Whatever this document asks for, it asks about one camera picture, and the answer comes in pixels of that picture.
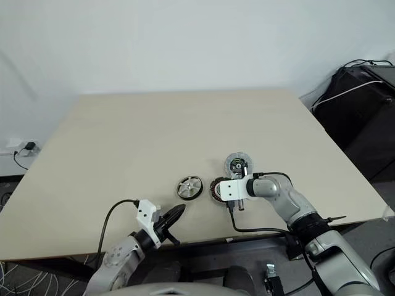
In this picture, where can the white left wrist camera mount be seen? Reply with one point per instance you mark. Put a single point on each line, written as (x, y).
(145, 212)

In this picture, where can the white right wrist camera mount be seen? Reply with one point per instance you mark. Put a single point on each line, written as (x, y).
(231, 189)

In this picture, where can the motor base with circuit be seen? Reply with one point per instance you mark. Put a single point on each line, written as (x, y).
(230, 158)

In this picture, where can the silver spoked rotor black rim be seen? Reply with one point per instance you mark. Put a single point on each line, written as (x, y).
(190, 187)

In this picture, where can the black plug-in charger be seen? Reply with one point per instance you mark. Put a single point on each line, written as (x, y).
(30, 145)

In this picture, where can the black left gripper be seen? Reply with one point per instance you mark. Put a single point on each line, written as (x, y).
(160, 226)

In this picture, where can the black table frame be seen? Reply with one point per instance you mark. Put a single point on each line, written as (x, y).
(296, 246)

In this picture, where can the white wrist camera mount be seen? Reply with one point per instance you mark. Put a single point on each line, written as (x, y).
(231, 189)
(145, 212)

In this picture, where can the clear table corner guard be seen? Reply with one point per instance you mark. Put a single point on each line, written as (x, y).
(388, 214)

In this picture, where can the grey robot torso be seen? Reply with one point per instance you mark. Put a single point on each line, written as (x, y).
(172, 291)

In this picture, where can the white power strip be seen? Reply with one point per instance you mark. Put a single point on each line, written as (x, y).
(12, 143)

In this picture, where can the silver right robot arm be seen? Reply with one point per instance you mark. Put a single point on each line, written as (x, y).
(296, 200)

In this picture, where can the dark rug with white lines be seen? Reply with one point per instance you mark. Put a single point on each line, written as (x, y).
(31, 283)

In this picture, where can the black equipment case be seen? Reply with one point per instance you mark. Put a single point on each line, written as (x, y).
(355, 123)

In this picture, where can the motor housing with copper windings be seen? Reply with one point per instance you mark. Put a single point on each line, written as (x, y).
(213, 191)

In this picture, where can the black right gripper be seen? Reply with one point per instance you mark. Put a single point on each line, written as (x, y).
(237, 206)

